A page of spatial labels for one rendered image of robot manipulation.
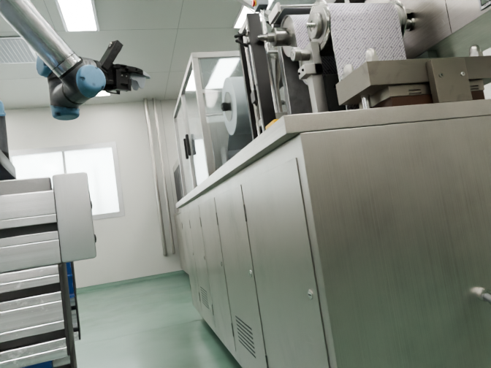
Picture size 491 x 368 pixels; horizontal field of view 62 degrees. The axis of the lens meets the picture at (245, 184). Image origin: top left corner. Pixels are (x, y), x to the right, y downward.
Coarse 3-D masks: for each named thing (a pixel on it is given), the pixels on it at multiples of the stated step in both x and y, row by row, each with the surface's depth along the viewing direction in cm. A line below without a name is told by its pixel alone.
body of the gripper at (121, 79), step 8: (96, 64) 125; (112, 64) 130; (120, 64) 130; (104, 72) 128; (112, 72) 130; (120, 72) 130; (112, 80) 130; (120, 80) 130; (128, 80) 133; (104, 88) 130; (112, 88) 131; (120, 88) 130; (128, 88) 132
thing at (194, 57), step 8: (192, 56) 215; (200, 56) 216; (208, 56) 217; (216, 56) 218; (224, 56) 220; (232, 56) 221; (192, 64) 216; (184, 80) 249; (200, 80) 215; (184, 88) 261; (200, 88) 214; (200, 96) 214; (176, 104) 300; (200, 104) 213; (176, 112) 312; (184, 112) 270; (200, 112) 213; (184, 120) 270; (200, 120) 213; (176, 128) 326; (176, 136) 325; (208, 136) 212; (184, 144) 274; (208, 144) 212; (208, 152) 211; (208, 160) 211; (192, 168) 267; (208, 168) 210; (192, 176) 266; (208, 176) 210; (184, 192) 322
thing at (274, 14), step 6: (276, 6) 150; (282, 6) 150; (288, 6) 151; (294, 6) 152; (300, 6) 152; (306, 6) 153; (312, 6) 154; (270, 12) 156; (276, 12) 150; (282, 12) 153; (288, 12) 154; (294, 12) 154; (300, 12) 155; (306, 12) 156; (270, 18) 157; (276, 18) 158; (282, 18) 158; (270, 24) 158
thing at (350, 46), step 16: (336, 32) 120; (352, 32) 121; (368, 32) 123; (384, 32) 124; (400, 32) 126; (336, 48) 119; (352, 48) 121; (368, 48) 122; (384, 48) 123; (400, 48) 125; (336, 64) 119; (352, 64) 120
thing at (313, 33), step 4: (316, 12) 124; (312, 16) 124; (316, 16) 122; (320, 16) 122; (308, 20) 127; (312, 20) 126; (316, 20) 122; (320, 20) 122; (316, 24) 122; (320, 24) 122; (308, 28) 128; (312, 28) 125; (316, 28) 123; (320, 28) 123; (308, 32) 128; (312, 32) 126; (316, 32) 123; (320, 32) 123; (312, 36) 126; (316, 36) 124; (320, 36) 125
